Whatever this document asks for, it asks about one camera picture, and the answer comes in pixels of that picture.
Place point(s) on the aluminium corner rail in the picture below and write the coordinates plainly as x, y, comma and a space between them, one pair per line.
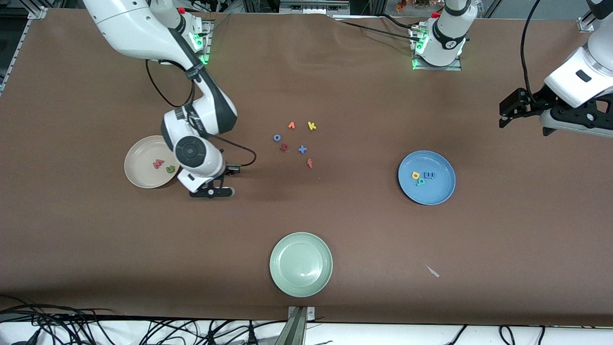
24, 43
591, 17

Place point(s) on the aluminium frame behind table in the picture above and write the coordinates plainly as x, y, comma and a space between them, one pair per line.
311, 5

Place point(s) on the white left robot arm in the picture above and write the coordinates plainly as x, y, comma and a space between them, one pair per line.
445, 38

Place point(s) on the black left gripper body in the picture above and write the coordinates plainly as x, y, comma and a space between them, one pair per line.
536, 102

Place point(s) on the green round plate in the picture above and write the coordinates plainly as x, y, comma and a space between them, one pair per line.
300, 264

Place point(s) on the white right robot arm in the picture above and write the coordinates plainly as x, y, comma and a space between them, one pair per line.
191, 152

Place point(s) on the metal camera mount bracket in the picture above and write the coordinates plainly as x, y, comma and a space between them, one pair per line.
297, 330

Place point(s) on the small white paper scrap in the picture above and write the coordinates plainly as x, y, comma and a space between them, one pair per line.
433, 272

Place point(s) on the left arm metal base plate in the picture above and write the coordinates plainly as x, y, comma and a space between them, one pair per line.
436, 68

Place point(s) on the blue round plate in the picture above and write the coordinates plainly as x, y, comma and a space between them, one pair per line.
438, 191

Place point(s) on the brown paper table cover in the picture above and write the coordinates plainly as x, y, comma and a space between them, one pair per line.
306, 215

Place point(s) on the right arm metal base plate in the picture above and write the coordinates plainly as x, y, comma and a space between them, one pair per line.
206, 52

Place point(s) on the beige round plate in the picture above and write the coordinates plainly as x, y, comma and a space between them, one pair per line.
141, 167

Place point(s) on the red foam letter w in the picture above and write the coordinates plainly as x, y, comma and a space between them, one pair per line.
158, 164

